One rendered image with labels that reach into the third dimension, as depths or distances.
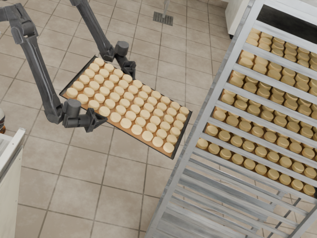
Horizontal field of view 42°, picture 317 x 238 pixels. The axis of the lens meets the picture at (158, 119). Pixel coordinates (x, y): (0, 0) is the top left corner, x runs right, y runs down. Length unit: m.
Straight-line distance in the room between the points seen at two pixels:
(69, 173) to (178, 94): 1.47
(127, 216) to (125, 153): 0.57
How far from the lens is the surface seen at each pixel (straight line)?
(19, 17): 1.76
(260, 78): 1.57
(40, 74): 1.78
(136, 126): 1.91
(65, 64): 3.89
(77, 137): 3.19
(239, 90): 1.60
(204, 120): 1.67
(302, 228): 2.01
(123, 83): 2.10
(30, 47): 1.77
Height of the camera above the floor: 2.24
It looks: 39 degrees down
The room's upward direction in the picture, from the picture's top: 21 degrees clockwise
